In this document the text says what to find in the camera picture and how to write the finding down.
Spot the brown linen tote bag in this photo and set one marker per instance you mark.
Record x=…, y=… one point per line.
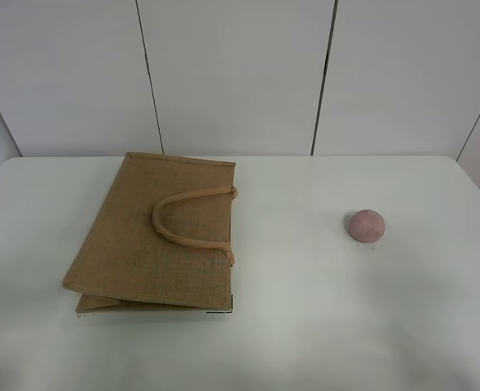
x=161, y=239

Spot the pink peach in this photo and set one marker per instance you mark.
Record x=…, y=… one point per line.
x=366, y=226

